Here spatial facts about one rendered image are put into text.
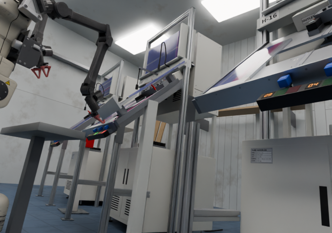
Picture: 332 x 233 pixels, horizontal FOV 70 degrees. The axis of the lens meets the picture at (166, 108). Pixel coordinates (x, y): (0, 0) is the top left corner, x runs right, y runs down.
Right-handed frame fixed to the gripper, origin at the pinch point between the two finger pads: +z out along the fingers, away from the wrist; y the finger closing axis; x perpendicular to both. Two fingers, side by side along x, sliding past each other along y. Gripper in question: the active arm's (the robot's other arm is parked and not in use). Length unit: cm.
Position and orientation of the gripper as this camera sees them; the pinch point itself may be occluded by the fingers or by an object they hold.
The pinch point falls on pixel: (103, 122)
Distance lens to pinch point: 165.5
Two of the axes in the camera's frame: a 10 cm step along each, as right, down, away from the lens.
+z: 4.8, 8.6, 1.7
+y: -5.7, 1.7, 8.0
